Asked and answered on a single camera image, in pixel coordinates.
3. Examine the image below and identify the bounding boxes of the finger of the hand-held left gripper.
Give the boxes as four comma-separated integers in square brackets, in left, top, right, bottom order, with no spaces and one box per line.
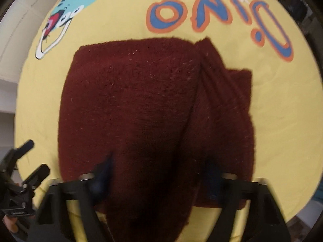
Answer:
[14,139,35,162]
[21,164,51,191]

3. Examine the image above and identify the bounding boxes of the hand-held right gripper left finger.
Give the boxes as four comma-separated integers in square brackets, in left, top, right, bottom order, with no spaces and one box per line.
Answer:
[26,152,114,242]

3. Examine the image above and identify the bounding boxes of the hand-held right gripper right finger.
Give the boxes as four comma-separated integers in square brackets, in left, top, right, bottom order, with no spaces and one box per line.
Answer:
[204,160,290,242]

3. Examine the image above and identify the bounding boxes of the maroon knitted sweater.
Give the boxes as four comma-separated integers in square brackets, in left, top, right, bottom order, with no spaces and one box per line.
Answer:
[58,37,255,242]

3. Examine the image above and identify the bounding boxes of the person's left hand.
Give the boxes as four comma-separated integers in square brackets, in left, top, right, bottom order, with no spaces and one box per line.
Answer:
[2,217,20,235]

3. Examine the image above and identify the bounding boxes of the yellow printed blanket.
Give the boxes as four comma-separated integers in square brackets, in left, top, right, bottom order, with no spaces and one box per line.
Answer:
[14,0,323,242]

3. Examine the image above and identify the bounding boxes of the white panelled door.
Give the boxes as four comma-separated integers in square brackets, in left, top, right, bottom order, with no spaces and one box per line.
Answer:
[0,0,70,81]

